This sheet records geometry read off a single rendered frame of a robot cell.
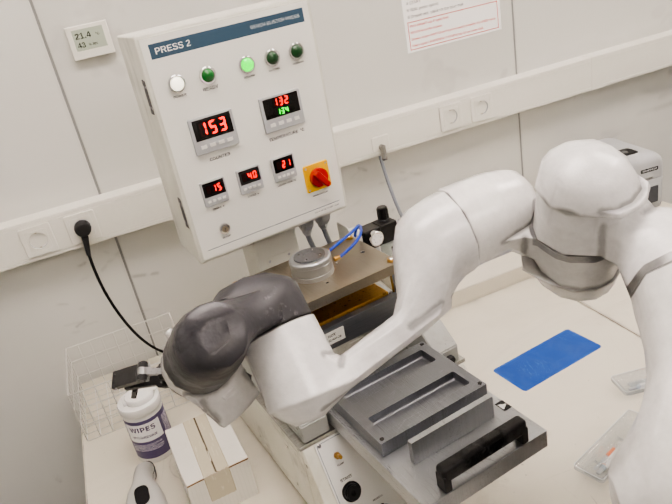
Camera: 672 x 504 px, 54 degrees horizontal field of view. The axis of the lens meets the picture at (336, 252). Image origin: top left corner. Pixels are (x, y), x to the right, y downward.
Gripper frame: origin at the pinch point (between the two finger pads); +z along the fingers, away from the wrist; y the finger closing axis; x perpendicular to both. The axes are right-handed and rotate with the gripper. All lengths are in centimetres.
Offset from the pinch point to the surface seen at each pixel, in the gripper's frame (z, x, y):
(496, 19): 18, -106, -82
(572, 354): 12, -11, -85
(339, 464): 0.8, 11.7, -26.6
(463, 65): 26, -95, -75
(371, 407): -10.1, 3.8, -28.4
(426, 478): -20.2, 14.6, -32.1
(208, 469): 18.9, 11.4, -7.6
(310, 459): 0.5, 10.8, -21.5
